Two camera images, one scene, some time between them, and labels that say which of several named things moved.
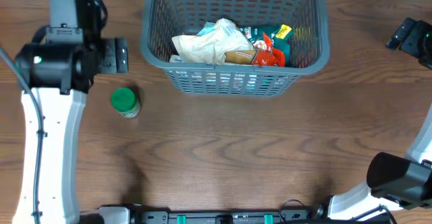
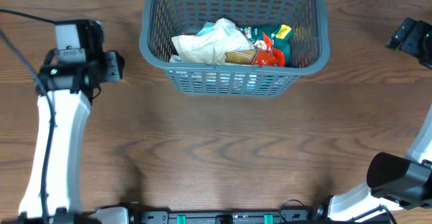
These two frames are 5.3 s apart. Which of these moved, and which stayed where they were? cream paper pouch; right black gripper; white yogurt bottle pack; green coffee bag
Moved: white yogurt bottle pack
Stayed: cream paper pouch; green coffee bag; right black gripper
